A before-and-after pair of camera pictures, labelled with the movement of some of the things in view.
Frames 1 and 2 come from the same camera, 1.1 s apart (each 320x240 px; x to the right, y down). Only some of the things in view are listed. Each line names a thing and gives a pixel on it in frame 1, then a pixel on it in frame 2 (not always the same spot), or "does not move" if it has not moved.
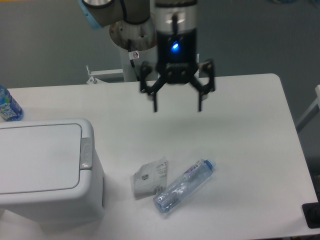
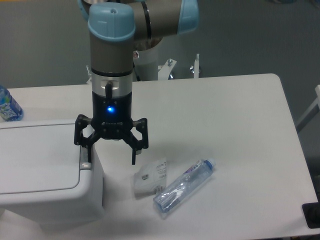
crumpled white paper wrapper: x=149 y=177 does not move
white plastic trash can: x=50 y=172 does not move
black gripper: x=177 y=63 to x=112 y=119
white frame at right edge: x=313 y=110 does not move
